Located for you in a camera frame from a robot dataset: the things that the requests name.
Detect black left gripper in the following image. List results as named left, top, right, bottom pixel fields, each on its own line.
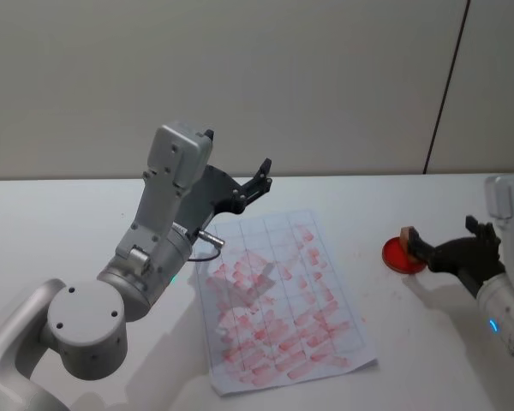
left=177, top=158, right=273, bottom=235

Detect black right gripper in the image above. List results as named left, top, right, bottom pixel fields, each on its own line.
left=408, top=214, right=505, bottom=297

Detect thin dark cable silver plug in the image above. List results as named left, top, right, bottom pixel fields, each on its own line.
left=187, top=229, right=226, bottom=263

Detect small wooden stamp block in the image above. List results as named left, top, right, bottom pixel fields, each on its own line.
left=400, top=225, right=421, bottom=263

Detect white gridded paper red stamps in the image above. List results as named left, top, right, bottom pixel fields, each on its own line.
left=194, top=208, right=380, bottom=396

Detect round red ink pad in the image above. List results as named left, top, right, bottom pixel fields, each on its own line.
left=380, top=235, right=427, bottom=277

